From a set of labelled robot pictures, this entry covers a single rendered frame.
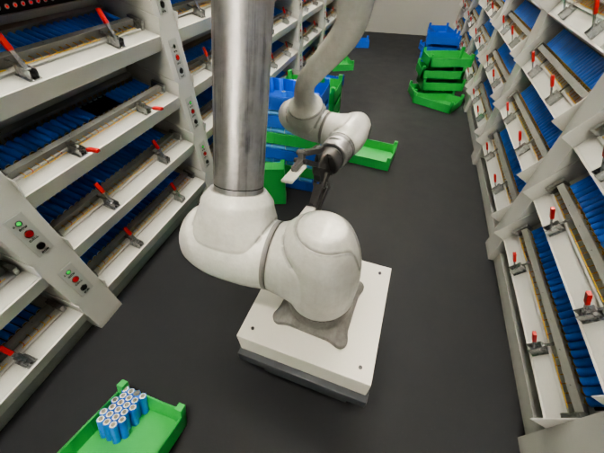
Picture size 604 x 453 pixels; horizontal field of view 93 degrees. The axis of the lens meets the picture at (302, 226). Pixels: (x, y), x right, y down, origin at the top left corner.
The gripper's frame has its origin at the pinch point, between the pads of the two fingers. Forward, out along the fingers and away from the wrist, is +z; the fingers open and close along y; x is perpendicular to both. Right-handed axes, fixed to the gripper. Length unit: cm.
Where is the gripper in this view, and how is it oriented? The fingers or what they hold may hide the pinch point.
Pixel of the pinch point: (295, 201)
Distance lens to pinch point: 70.5
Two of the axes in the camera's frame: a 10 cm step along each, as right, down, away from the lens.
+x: 8.4, 2.4, -4.8
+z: -5.0, 6.7, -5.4
